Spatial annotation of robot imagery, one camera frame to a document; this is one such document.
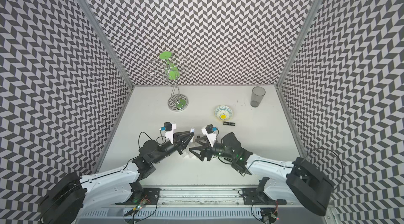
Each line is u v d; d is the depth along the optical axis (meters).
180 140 0.66
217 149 0.65
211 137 0.65
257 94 0.97
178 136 0.67
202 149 0.63
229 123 0.96
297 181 0.41
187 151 0.68
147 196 0.71
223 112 1.02
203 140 0.66
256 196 0.65
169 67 0.85
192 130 0.71
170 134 0.64
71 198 0.40
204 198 0.74
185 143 0.69
